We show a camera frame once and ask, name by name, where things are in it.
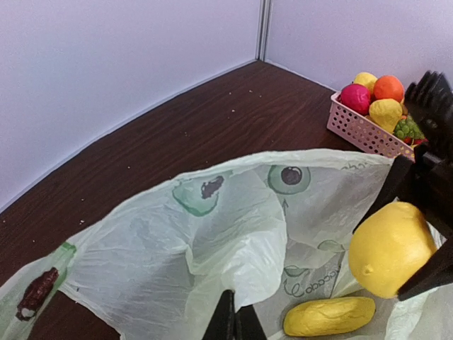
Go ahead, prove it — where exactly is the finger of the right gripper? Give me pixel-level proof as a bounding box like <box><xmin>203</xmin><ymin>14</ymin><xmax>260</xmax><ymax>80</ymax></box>
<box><xmin>395</xmin><ymin>233</ymin><xmax>452</xmax><ymax>301</ymax></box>
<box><xmin>352</xmin><ymin>155</ymin><xmax>416</xmax><ymax>233</ymax></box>

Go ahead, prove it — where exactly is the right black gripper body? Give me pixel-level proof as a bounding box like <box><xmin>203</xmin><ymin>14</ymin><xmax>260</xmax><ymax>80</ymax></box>
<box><xmin>398</xmin><ymin>71</ymin><xmax>452</xmax><ymax>241</ymax></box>

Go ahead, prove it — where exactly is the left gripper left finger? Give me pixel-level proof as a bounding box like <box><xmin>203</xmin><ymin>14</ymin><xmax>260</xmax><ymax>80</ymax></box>
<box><xmin>202</xmin><ymin>290</ymin><xmax>236</xmax><ymax>340</ymax></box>

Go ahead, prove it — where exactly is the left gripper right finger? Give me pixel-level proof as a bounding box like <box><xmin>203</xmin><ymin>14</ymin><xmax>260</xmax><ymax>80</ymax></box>
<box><xmin>235</xmin><ymin>305</ymin><xmax>267</xmax><ymax>340</ymax></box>

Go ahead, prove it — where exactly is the yellow lemon toy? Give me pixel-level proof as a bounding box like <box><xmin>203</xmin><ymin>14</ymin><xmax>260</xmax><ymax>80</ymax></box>
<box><xmin>348</xmin><ymin>201</ymin><xmax>437</xmax><ymax>299</ymax></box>
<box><xmin>369</xmin><ymin>98</ymin><xmax>403</xmax><ymax>133</ymax></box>

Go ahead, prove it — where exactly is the yellow mango toy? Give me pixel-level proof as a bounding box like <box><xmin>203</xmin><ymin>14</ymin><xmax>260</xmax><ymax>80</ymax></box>
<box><xmin>283</xmin><ymin>297</ymin><xmax>376</xmax><ymax>337</ymax></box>

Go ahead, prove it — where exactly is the light green plastic bag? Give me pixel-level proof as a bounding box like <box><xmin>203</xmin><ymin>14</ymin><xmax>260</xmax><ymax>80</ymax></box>
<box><xmin>1</xmin><ymin>149</ymin><xmax>452</xmax><ymax>339</ymax></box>

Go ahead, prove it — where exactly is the orange fruit in bag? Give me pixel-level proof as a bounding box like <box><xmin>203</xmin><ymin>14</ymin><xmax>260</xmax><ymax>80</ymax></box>
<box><xmin>373</xmin><ymin>75</ymin><xmax>404</xmax><ymax>103</ymax></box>

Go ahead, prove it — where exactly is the pale yellow fruit toy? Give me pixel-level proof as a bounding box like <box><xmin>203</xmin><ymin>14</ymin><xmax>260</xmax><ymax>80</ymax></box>
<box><xmin>353</xmin><ymin>72</ymin><xmax>378</xmax><ymax>94</ymax></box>

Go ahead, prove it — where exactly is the peach fruit in bag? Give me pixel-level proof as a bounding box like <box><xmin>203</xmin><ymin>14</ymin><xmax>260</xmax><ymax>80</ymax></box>
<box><xmin>340</xmin><ymin>84</ymin><xmax>371</xmax><ymax>115</ymax></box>

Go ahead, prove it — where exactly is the green grapes toy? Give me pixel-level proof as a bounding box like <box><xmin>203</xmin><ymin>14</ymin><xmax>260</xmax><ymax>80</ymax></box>
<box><xmin>394</xmin><ymin>116</ymin><xmax>425</xmax><ymax>146</ymax></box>

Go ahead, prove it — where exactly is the pink plastic basket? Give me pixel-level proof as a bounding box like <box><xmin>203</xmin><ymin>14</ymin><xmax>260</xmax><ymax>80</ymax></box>
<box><xmin>326</xmin><ymin>92</ymin><xmax>415</xmax><ymax>161</ymax></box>

